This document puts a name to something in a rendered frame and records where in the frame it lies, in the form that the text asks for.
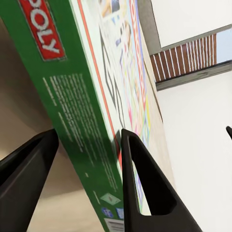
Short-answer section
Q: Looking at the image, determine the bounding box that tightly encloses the board game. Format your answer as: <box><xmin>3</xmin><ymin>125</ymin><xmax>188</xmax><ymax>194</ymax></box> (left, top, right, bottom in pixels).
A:
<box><xmin>0</xmin><ymin>0</ymin><xmax>151</xmax><ymax>232</ymax></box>

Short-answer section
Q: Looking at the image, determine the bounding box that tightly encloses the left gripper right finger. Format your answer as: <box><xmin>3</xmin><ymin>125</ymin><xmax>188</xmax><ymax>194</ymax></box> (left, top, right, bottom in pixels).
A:
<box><xmin>121</xmin><ymin>129</ymin><xmax>203</xmax><ymax>232</ymax></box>

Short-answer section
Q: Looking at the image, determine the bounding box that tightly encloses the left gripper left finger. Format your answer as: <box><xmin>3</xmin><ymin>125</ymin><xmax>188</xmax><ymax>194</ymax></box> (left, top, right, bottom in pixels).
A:
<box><xmin>0</xmin><ymin>129</ymin><xmax>59</xmax><ymax>232</ymax></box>

